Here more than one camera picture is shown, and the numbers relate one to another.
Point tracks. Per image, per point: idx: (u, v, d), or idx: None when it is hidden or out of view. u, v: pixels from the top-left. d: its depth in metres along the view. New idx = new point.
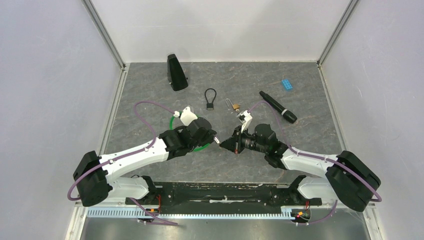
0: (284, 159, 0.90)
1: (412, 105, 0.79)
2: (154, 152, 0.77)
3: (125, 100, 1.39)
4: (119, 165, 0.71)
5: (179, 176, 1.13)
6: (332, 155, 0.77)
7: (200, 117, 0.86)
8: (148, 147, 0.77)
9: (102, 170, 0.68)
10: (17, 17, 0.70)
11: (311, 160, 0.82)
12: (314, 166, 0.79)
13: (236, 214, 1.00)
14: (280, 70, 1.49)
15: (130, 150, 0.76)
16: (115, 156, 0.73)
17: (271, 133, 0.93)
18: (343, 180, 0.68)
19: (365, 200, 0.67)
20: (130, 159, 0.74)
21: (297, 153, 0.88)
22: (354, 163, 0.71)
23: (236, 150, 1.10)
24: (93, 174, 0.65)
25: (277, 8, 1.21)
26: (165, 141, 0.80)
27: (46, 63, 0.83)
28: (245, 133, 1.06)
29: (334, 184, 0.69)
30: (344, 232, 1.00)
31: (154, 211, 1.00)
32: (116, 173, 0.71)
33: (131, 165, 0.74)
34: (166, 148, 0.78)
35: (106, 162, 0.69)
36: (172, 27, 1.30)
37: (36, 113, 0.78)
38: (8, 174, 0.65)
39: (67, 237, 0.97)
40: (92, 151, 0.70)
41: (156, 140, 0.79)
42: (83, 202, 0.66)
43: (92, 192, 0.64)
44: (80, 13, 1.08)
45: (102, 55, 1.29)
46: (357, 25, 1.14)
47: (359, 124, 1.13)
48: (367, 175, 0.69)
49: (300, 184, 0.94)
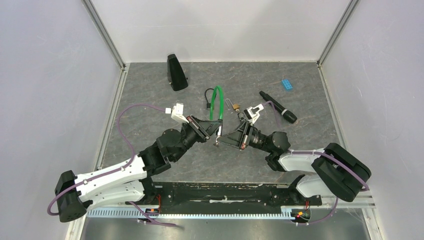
0: (281, 160, 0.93)
1: (413, 105, 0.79)
2: (131, 171, 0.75)
3: (125, 100, 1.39)
4: (94, 185, 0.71)
5: (179, 176, 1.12)
6: (320, 149, 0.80)
7: (170, 131, 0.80)
8: (124, 167, 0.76)
9: (76, 190, 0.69)
10: (17, 17, 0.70)
11: (302, 156, 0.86)
12: (304, 160, 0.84)
13: (236, 214, 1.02)
14: (280, 70, 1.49)
15: (108, 169, 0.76)
16: (91, 175, 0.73)
17: (287, 144, 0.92)
18: (329, 170, 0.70)
19: (354, 189, 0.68)
20: (105, 179, 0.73)
21: (291, 152, 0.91)
22: (340, 153, 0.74)
23: (243, 145, 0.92)
24: (67, 195, 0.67)
25: (277, 8, 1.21)
26: (144, 159, 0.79)
27: (46, 64, 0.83)
28: (254, 128, 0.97)
29: (321, 174, 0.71)
30: (344, 232, 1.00)
31: (154, 211, 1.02)
32: (90, 193, 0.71)
33: (107, 185, 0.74)
34: (144, 167, 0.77)
35: (79, 183, 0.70)
36: (172, 27, 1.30)
37: (36, 114, 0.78)
38: (9, 174, 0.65)
39: (67, 237, 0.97)
40: (70, 171, 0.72)
41: (134, 158, 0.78)
42: (60, 219, 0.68)
43: (67, 211, 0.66)
44: (80, 13, 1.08)
45: (102, 56, 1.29)
46: (357, 25, 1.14)
47: (359, 124, 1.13)
48: (354, 165, 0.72)
49: (298, 183, 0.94)
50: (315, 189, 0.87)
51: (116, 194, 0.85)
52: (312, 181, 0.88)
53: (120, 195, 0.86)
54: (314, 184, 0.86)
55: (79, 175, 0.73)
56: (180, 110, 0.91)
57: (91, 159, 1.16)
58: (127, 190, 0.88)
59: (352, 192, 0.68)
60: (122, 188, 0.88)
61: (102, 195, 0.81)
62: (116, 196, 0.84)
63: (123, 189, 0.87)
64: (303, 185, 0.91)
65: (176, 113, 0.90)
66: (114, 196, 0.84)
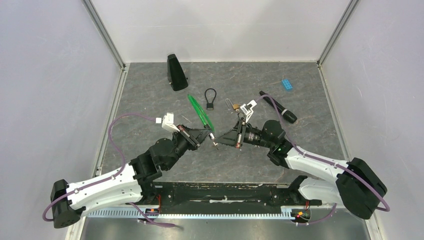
0: (287, 158, 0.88)
1: (412, 105, 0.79)
2: (121, 180, 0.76)
3: (125, 100, 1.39)
4: (84, 194, 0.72)
5: (178, 176, 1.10)
6: (342, 162, 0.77)
7: (160, 140, 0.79)
8: (115, 176, 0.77)
9: (67, 199, 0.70)
10: (17, 17, 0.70)
11: (318, 163, 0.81)
12: (322, 170, 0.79)
13: (236, 214, 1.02)
14: (280, 70, 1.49)
15: (99, 178, 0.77)
16: (82, 185, 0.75)
17: (281, 132, 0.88)
18: (353, 188, 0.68)
19: (372, 208, 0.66)
20: (96, 188, 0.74)
21: (303, 154, 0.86)
22: (365, 172, 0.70)
23: (238, 145, 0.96)
24: (58, 203, 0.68)
25: (277, 8, 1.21)
26: (135, 168, 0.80)
27: (46, 64, 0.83)
28: (248, 126, 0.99)
29: (343, 192, 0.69)
30: (344, 232, 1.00)
31: (154, 211, 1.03)
32: (82, 202, 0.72)
33: (98, 194, 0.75)
34: (134, 175, 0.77)
35: (70, 192, 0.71)
36: (172, 27, 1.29)
37: (36, 114, 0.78)
38: (9, 174, 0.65)
39: (67, 237, 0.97)
40: (62, 180, 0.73)
41: (125, 166, 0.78)
42: (54, 226, 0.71)
43: (59, 218, 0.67)
44: (80, 13, 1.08)
45: (102, 55, 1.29)
46: (357, 25, 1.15)
47: (359, 124, 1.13)
48: (375, 185, 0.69)
49: (301, 185, 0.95)
50: (317, 194, 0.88)
51: (111, 198, 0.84)
52: (319, 187, 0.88)
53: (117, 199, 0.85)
54: (319, 190, 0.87)
55: (71, 183, 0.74)
56: (171, 119, 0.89)
57: (91, 159, 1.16)
58: (124, 193, 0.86)
59: (369, 211, 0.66)
60: (119, 192, 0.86)
61: (97, 200, 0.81)
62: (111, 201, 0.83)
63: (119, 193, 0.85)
64: (306, 188, 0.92)
65: (167, 123, 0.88)
66: (111, 200, 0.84)
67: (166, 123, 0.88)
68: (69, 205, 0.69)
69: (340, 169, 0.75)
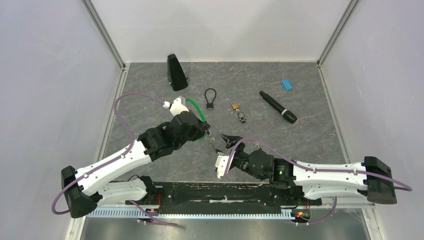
0: (297, 181, 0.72)
1: (412, 104, 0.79)
2: (132, 157, 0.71)
3: (125, 100, 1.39)
4: (96, 177, 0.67)
5: (179, 176, 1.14)
6: (357, 165, 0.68)
7: (184, 112, 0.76)
8: (125, 153, 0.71)
9: (78, 185, 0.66)
10: (17, 17, 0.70)
11: (336, 175, 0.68)
12: (344, 182, 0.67)
13: (236, 214, 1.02)
14: (280, 70, 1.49)
15: (108, 160, 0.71)
16: (91, 168, 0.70)
17: (270, 157, 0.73)
18: (386, 189, 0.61)
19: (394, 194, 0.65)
20: (106, 169, 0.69)
21: (313, 170, 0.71)
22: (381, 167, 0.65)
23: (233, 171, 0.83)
24: (70, 191, 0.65)
25: (277, 7, 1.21)
26: (145, 143, 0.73)
27: (46, 64, 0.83)
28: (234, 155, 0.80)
29: (374, 196, 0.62)
30: (344, 232, 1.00)
31: (154, 211, 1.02)
32: (95, 186, 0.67)
33: (110, 176, 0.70)
34: (145, 150, 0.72)
35: (80, 177, 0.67)
36: (172, 27, 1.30)
37: (36, 114, 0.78)
38: (9, 174, 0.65)
39: (67, 237, 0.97)
40: (71, 167, 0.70)
41: (133, 143, 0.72)
42: (72, 215, 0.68)
43: (75, 205, 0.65)
44: (80, 13, 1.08)
45: (101, 55, 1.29)
46: (357, 25, 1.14)
47: (359, 123, 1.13)
48: (388, 172, 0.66)
49: (305, 191, 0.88)
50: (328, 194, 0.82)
51: (121, 191, 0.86)
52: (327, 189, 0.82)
53: (126, 192, 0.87)
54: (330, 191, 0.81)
55: (79, 169, 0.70)
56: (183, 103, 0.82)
57: (91, 158, 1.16)
58: (131, 188, 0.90)
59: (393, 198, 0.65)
60: (126, 186, 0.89)
61: (110, 190, 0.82)
62: (123, 192, 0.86)
63: (128, 187, 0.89)
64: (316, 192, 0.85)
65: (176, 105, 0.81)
66: (121, 192, 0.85)
67: (176, 104, 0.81)
68: (81, 191, 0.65)
69: (363, 174, 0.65)
